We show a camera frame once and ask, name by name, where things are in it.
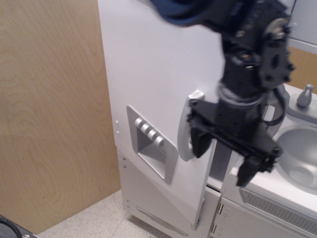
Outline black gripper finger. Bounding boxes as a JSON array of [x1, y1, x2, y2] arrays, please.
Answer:
[[236, 156, 262, 187], [190, 125, 214, 158]]

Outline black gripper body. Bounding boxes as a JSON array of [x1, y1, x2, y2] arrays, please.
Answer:
[[188, 99, 282, 171]]

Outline silver door handle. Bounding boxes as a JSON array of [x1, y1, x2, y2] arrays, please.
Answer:
[[177, 90, 205, 162], [191, 198, 205, 231]]

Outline white fridge door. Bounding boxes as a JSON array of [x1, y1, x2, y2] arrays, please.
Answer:
[[98, 0, 224, 224]]

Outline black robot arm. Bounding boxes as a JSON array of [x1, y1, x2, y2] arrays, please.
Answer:
[[153, 0, 294, 187]]

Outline silver toy telephone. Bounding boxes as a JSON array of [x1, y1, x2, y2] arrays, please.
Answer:
[[263, 84, 290, 137]]

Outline silver ice dispenser panel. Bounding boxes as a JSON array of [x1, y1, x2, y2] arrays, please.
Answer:
[[126, 105, 179, 184]]

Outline silver toy sink basin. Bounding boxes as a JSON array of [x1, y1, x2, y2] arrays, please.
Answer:
[[274, 125, 317, 195]]

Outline white toy kitchen counter unit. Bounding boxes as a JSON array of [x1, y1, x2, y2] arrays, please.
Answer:
[[208, 86, 317, 238]]

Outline brass upper cabinet hinge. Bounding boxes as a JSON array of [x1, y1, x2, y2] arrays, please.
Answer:
[[217, 203, 224, 214]]

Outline brass cabinet hinge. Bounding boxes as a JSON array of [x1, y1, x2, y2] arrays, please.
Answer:
[[217, 203, 224, 214], [211, 224, 217, 234]]

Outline brass lower cabinet hinge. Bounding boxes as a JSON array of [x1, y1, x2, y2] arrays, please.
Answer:
[[211, 224, 217, 234]]

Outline silver toy faucet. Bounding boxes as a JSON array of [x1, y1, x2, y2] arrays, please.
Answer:
[[287, 84, 317, 122]]

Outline white lower freezer door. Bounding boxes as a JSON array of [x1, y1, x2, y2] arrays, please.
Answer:
[[118, 151, 220, 238]]

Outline silver vent grille panel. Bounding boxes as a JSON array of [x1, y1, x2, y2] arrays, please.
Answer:
[[239, 188, 317, 237]]

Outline white upper cabinet door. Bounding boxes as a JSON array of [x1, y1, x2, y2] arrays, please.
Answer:
[[289, 0, 317, 44]]

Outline black device at corner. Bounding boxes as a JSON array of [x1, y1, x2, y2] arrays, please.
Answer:
[[0, 215, 38, 238]]

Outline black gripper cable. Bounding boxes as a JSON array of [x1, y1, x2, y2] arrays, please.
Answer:
[[262, 89, 287, 126]]

